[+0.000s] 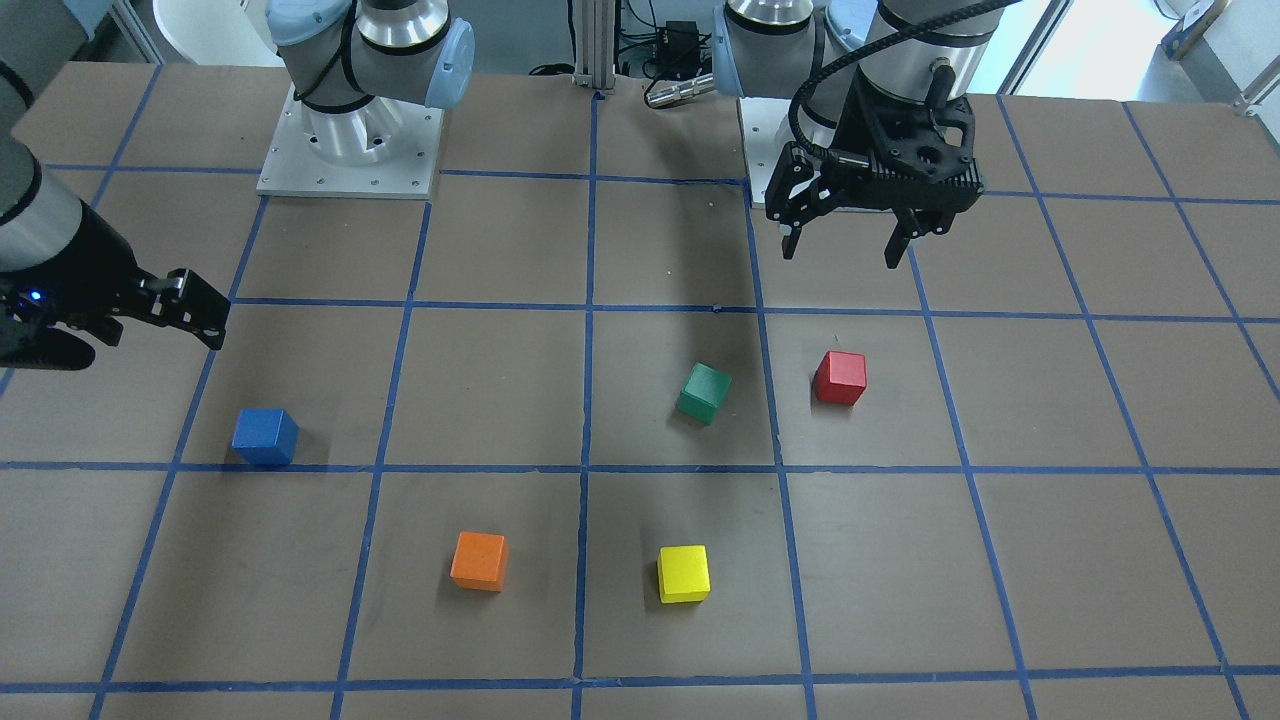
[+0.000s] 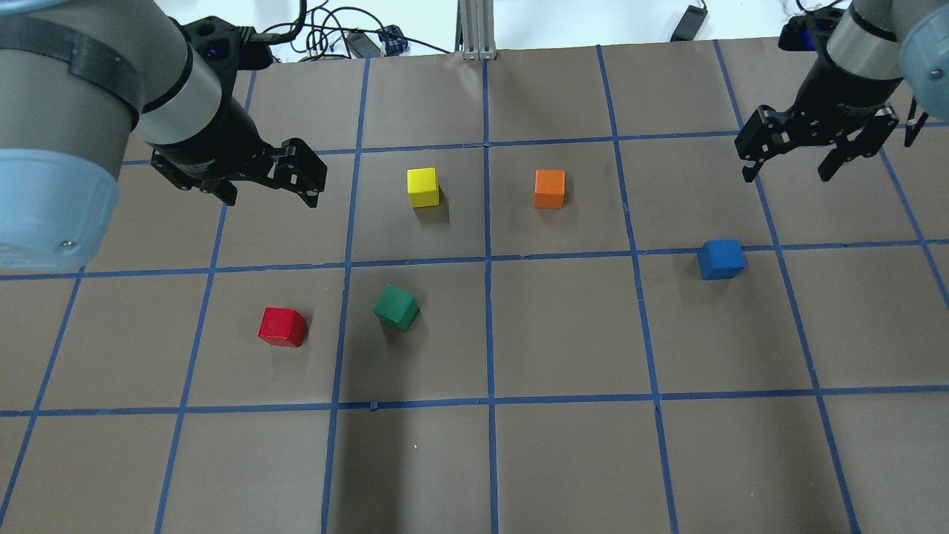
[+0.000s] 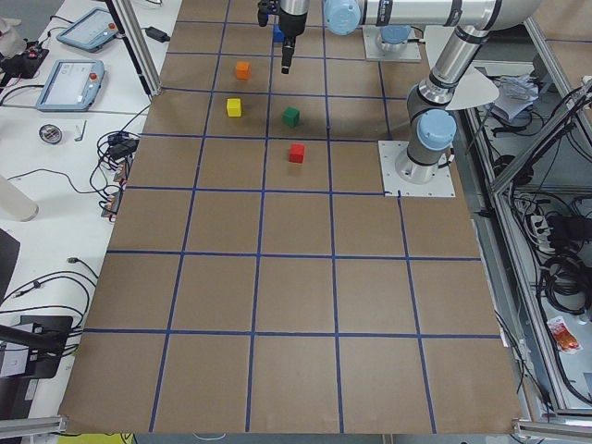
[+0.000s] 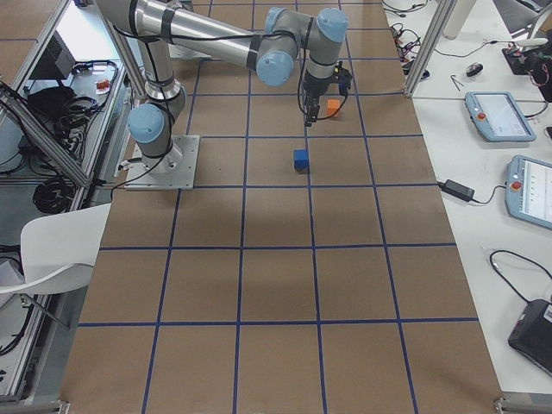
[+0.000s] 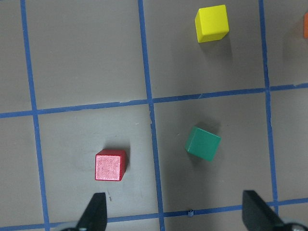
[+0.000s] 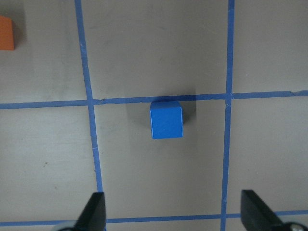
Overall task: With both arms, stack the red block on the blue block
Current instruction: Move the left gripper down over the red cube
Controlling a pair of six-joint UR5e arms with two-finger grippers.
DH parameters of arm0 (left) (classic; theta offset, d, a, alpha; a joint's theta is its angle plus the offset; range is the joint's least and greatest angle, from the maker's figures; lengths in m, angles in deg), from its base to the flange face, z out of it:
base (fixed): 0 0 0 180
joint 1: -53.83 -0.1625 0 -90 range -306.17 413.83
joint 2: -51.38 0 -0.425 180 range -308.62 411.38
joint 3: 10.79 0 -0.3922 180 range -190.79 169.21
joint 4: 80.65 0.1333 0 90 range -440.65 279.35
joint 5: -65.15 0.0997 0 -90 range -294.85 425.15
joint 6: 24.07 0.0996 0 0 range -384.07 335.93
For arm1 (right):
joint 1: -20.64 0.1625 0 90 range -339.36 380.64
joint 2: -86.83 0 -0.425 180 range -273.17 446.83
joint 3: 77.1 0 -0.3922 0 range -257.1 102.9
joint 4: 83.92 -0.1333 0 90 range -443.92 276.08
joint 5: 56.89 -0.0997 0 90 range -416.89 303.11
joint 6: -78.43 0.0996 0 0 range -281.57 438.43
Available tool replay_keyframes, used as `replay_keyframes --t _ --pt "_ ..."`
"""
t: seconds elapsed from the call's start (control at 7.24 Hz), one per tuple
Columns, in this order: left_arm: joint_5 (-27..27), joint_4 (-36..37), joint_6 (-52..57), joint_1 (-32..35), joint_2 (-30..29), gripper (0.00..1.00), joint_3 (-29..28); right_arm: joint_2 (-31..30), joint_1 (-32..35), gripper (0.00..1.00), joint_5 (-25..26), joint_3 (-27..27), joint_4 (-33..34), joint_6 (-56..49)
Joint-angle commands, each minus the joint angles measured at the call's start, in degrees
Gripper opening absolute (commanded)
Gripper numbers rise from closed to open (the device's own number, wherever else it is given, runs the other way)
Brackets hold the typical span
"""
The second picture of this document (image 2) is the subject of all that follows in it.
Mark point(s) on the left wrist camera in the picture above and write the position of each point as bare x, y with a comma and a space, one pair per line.
227, 47

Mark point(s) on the aluminium frame post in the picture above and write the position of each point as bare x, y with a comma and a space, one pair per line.
475, 30

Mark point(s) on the red wooden block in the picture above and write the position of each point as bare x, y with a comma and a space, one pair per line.
282, 327

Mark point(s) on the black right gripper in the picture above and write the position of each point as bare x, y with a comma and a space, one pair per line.
832, 90

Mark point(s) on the orange wooden block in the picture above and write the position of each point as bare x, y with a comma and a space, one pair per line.
549, 191

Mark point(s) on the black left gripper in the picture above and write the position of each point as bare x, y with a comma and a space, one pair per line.
219, 142

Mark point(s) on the green wooden block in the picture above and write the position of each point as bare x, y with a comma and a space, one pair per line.
396, 308

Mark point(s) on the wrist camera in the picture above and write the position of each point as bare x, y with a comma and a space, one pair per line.
809, 31
227, 47

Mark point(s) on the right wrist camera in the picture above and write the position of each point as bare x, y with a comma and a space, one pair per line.
809, 31

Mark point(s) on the blue wooden block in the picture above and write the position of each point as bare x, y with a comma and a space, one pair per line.
721, 259

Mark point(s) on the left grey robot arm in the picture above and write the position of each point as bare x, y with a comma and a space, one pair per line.
80, 77

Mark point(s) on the yellow wooden block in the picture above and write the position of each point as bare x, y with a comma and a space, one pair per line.
423, 188

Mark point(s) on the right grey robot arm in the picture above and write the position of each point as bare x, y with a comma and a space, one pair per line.
863, 54

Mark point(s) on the black power adapter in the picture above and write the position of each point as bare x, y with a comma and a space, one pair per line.
690, 23

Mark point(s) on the brown paper table cover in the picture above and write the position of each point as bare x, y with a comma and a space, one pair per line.
568, 371

